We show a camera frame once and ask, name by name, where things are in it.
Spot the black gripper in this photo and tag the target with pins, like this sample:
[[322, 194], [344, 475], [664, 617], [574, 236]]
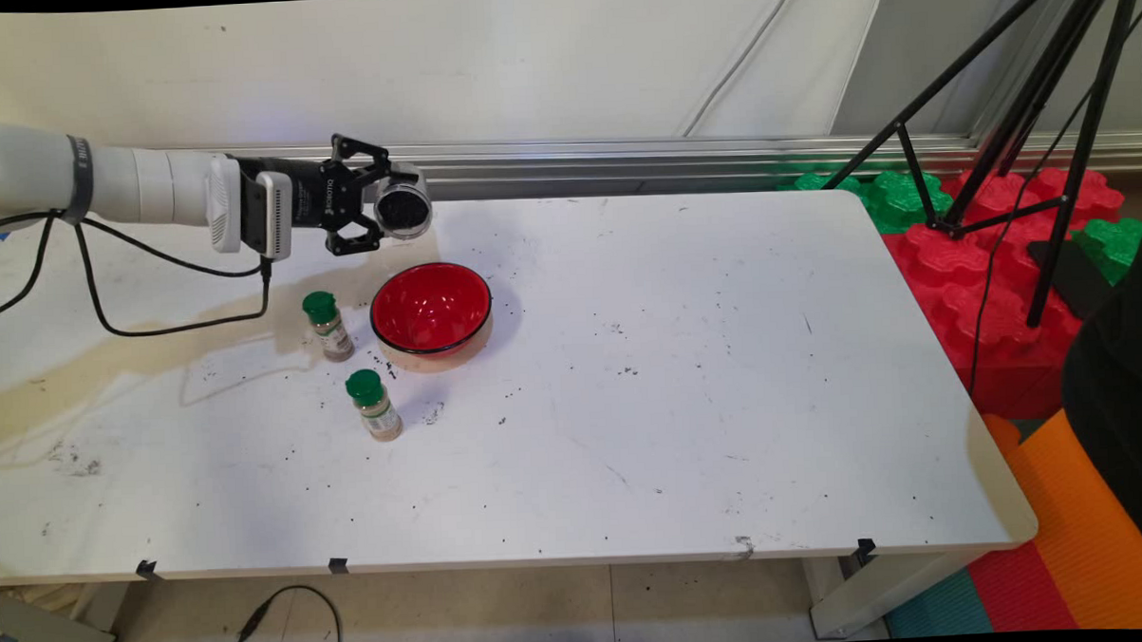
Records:
[[320, 197]]

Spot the white angled table leg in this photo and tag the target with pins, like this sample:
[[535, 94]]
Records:
[[875, 591]]

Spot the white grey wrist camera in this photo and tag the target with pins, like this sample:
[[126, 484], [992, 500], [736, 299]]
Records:
[[273, 217]]

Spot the aluminium rail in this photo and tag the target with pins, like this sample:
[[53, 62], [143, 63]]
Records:
[[717, 154]]

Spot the teal foam mat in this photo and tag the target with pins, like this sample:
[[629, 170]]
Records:
[[937, 612]]

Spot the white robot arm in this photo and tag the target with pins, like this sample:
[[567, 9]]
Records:
[[139, 184]]

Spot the red foam blocks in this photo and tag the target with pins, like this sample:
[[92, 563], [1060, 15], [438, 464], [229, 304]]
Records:
[[979, 297]]

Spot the black tripod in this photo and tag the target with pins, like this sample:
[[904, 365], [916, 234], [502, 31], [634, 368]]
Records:
[[1076, 104]]

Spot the large green foam block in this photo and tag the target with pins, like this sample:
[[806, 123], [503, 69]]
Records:
[[894, 200]]

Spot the small green foam block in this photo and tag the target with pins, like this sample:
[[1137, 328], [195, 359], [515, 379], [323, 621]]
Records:
[[1114, 243]]

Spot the green cap spice bottle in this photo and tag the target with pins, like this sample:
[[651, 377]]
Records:
[[329, 325], [374, 404]]

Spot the clear jar with dark grounds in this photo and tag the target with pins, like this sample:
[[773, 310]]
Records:
[[403, 208]]

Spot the orange foam mat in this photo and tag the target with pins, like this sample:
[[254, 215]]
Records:
[[1081, 522]]

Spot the red foam mat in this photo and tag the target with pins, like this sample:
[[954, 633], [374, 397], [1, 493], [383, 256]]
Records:
[[1017, 590]]

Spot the black tape tab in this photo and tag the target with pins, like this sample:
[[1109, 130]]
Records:
[[338, 566], [865, 546], [146, 569]]

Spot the red bowl with black rim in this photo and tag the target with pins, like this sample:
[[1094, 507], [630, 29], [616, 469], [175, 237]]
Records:
[[430, 312]]

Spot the black bulky object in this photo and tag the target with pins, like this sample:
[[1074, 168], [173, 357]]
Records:
[[1110, 388]]

